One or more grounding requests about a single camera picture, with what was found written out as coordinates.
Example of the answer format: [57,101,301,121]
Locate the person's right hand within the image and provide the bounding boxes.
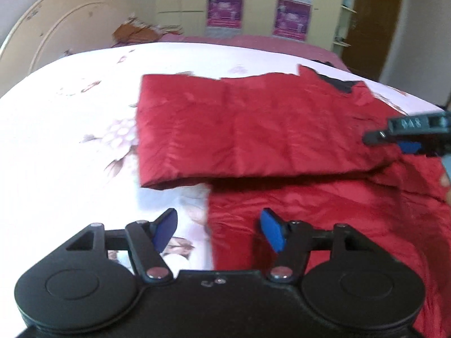
[440,155,451,203]

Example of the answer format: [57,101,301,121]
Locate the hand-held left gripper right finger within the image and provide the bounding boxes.
[260,208,376,284]

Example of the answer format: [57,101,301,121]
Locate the brown wooden door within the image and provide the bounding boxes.
[340,0,406,82]

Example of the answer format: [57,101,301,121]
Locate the pink blanket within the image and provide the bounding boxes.
[158,33,350,72]

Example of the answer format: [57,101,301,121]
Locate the floral bedsheet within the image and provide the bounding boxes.
[0,42,451,289]

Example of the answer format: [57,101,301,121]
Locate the purple wall poster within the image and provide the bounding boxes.
[207,0,245,29]
[273,0,313,40]

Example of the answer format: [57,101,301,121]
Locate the cream wall shelf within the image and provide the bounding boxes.
[331,0,362,48]

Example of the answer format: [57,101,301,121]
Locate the cream wardrobe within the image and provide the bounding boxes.
[155,0,363,53]

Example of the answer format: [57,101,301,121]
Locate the red puffer jacket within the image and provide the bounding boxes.
[136,64,451,338]

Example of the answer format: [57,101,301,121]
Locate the cream bed headboard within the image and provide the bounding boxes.
[0,0,160,95]

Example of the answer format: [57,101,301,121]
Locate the brown crumpled cloth pile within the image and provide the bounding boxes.
[113,14,184,47]

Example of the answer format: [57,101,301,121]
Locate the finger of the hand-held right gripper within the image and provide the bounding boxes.
[363,128,428,155]

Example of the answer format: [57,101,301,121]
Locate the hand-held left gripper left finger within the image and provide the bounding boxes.
[65,208,177,285]

